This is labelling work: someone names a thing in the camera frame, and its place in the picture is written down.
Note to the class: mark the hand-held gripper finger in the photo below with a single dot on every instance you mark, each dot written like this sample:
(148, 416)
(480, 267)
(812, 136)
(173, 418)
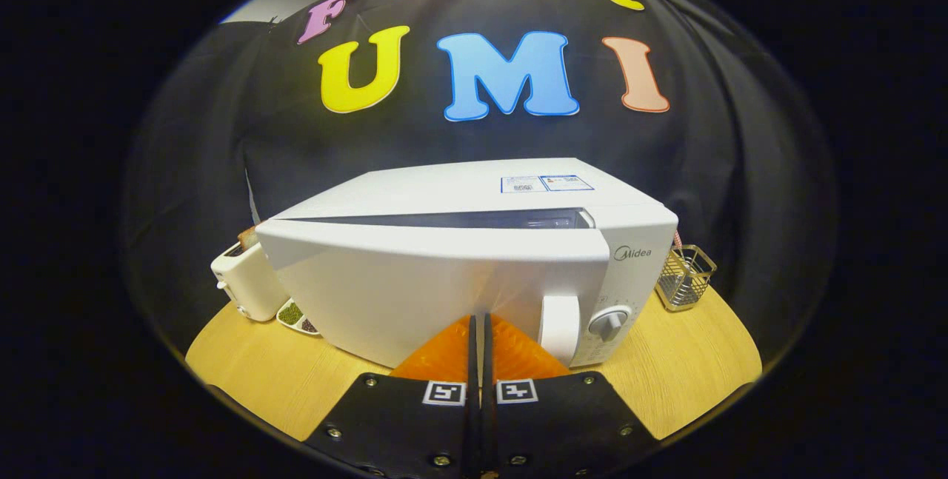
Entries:
(472, 390)
(489, 390)

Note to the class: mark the brown toast slice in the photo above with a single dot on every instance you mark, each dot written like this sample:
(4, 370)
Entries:
(248, 237)

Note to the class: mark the white toaster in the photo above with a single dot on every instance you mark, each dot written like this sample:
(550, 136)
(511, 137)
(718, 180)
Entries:
(248, 283)

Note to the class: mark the white microwave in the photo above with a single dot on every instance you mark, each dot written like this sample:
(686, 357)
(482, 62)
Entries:
(415, 279)

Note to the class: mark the white divided tray of beans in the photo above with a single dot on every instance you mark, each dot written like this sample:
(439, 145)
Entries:
(292, 315)

